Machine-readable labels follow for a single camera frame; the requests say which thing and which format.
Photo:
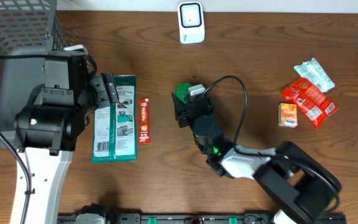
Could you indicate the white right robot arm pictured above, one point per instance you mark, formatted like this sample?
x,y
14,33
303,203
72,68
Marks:
x,y
300,186

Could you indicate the grey plastic mesh basket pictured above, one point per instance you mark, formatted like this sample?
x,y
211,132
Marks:
x,y
29,29

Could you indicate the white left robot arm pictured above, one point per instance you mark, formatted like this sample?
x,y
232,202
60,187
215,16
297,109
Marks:
x,y
48,126

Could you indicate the red Nescafe stick sachet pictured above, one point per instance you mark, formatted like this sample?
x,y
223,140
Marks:
x,y
144,133

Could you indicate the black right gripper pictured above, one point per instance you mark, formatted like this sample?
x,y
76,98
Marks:
x,y
181,112

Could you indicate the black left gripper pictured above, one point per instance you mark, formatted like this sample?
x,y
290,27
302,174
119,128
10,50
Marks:
x,y
104,89

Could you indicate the green lid white jar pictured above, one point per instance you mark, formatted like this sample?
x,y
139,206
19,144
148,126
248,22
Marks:
x,y
182,90

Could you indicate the orange small box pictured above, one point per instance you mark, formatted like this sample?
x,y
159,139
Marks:
x,y
287,116

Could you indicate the white barcode scanner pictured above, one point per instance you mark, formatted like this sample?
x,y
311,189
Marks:
x,y
191,22

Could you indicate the red snack bag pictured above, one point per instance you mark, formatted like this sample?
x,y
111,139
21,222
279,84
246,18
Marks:
x,y
312,102

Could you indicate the mint green wipes pack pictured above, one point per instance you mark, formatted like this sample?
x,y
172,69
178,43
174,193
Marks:
x,y
314,72

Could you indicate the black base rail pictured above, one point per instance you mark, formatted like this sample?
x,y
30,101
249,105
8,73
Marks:
x,y
94,214

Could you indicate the green white gloves package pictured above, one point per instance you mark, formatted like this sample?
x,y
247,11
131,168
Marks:
x,y
114,126

